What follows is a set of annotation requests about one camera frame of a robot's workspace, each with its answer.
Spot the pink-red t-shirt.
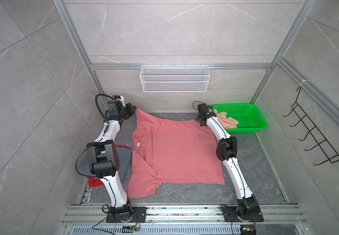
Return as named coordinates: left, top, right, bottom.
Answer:
left=127, top=109, right=225, bottom=198

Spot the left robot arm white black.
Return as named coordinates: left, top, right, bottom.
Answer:
left=86, top=96, right=137, bottom=220

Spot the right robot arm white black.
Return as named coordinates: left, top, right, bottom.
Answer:
left=196, top=102, right=263, bottom=222

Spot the light peach t-shirt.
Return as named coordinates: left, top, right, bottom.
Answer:
left=213, top=109, right=239, bottom=129

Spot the green plastic laundry basket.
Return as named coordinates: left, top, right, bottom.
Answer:
left=212, top=104, right=267, bottom=135

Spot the folded grey t-shirt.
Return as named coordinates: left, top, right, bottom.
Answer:
left=77, top=146, right=132, bottom=179

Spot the folded red t-shirt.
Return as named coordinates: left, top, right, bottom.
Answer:
left=87, top=146, right=132, bottom=188

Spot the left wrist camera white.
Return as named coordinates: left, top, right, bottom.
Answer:
left=113, top=95, right=125, bottom=107

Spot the black corrugated cable hose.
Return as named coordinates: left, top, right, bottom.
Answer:
left=95, top=93, right=114, bottom=124

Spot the white wire mesh shelf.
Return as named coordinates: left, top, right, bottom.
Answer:
left=139, top=65, right=211, bottom=93

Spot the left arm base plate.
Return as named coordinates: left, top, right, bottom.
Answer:
left=106, top=206, right=147, bottom=223

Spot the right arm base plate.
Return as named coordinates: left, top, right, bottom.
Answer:
left=220, top=205, right=264, bottom=222

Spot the aluminium mounting rail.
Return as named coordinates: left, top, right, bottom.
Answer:
left=60, top=204, right=306, bottom=225

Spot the black wire hook rack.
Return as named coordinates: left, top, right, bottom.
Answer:
left=282, top=86, right=339, bottom=166

